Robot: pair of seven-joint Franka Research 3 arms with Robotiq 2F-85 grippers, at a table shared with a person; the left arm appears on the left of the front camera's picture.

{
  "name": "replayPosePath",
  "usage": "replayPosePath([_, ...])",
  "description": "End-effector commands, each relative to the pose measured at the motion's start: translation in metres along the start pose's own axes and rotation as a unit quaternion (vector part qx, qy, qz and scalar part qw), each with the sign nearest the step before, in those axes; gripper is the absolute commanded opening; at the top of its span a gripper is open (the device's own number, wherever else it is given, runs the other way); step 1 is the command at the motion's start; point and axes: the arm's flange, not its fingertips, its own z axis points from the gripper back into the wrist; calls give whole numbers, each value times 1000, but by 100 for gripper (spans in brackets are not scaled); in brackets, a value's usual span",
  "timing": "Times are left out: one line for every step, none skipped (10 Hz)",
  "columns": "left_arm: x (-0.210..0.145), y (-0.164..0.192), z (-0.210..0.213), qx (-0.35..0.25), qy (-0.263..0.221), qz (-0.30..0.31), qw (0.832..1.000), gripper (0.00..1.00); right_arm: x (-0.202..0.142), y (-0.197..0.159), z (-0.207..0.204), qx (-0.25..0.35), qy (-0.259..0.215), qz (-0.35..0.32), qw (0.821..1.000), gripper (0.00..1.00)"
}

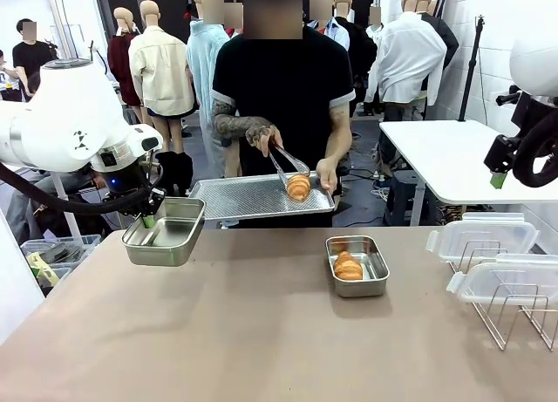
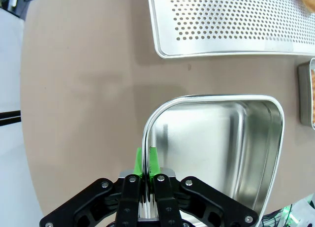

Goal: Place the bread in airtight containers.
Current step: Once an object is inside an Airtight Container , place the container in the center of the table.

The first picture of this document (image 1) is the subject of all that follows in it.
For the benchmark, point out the standing person in black shirt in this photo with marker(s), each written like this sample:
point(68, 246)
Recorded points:
point(30, 57)

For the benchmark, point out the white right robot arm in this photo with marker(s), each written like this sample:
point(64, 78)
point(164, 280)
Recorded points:
point(536, 62)

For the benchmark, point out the person in black t-shirt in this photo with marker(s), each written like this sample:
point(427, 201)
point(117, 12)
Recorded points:
point(283, 83)

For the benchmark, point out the mannequin in white shirt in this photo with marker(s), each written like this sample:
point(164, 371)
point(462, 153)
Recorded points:
point(405, 62)

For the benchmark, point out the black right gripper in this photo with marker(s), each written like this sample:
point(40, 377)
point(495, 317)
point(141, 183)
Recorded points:
point(527, 114)

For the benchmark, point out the clear plastic container lid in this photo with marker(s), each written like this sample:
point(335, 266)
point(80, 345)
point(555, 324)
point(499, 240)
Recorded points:
point(514, 275)
point(479, 236)

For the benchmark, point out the mannequin in dark red dress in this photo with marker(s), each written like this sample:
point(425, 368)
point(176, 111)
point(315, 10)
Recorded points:
point(120, 62)

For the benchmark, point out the golden croissant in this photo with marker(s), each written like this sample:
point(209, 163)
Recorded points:
point(298, 187)
point(348, 267)

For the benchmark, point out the dark blue stool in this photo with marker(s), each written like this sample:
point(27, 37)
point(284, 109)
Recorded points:
point(403, 179)

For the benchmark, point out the mannequin in black clothes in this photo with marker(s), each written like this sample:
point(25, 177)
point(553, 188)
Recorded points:
point(359, 49)

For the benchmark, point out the person's left forearm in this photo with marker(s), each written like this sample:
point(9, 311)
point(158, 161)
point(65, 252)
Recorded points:
point(338, 142)

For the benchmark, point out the white table with rounded corners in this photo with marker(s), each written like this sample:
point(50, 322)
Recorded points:
point(444, 158)

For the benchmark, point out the mannequin in blue shirt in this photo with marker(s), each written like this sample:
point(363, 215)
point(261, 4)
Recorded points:
point(338, 33)

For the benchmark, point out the clear plastic storage bin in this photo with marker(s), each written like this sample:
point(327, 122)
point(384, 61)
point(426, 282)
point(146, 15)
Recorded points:
point(85, 241)

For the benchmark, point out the person's tattooed right hand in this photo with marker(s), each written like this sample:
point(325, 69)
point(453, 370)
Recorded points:
point(263, 136)

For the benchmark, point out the person's left hand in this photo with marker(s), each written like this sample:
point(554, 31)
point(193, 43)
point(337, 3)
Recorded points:
point(328, 175)

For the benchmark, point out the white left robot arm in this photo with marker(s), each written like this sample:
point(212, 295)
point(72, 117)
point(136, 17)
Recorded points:
point(56, 114)

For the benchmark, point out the rectangular steel container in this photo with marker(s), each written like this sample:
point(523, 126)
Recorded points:
point(362, 288)
point(165, 251)

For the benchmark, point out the person's tattooed right forearm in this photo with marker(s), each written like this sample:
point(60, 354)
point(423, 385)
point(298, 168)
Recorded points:
point(233, 126)

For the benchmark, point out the mannequin in cream jacket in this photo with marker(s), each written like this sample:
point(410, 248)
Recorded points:
point(159, 70)

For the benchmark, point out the person in white shirt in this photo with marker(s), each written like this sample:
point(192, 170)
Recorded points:
point(6, 81)

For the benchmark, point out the perforated steel baking tray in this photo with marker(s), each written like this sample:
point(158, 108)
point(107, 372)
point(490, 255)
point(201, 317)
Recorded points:
point(244, 197)

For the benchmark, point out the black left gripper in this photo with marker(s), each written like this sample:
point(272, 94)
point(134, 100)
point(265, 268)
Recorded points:
point(120, 181)

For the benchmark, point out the black tripod stand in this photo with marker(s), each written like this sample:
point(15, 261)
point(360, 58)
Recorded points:
point(472, 66)

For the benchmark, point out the mannequin in black jacket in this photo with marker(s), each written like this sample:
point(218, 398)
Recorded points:
point(447, 40)

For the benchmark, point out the seated person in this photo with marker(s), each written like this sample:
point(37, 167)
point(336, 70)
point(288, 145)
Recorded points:
point(24, 201)

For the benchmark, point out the mannequin in red jacket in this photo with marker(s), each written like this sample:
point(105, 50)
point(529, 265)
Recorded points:
point(233, 14)

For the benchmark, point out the white side panel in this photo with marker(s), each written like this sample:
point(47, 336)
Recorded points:
point(17, 288)

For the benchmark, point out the steel serving tongs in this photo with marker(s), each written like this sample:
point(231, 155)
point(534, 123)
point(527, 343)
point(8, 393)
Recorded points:
point(279, 162)

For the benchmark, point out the mannequin in light blue fleece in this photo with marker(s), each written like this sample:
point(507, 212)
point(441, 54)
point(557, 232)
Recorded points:
point(202, 62)

